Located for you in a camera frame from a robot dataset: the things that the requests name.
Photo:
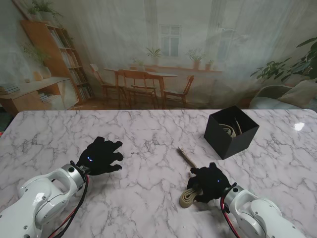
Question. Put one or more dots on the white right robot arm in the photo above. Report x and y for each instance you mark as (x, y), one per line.
(257, 215)

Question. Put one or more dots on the black storage box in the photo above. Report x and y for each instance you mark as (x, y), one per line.
(230, 146)

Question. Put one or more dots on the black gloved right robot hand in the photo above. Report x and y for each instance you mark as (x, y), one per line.
(210, 184)

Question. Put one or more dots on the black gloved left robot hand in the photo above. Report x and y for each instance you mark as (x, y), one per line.
(102, 158)

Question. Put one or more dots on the beige woven belt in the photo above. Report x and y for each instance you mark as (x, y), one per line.
(188, 198)
(229, 130)

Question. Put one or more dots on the printed room scene backdrop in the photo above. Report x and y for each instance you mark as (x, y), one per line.
(158, 37)

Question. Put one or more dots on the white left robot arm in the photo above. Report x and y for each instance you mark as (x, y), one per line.
(37, 203)

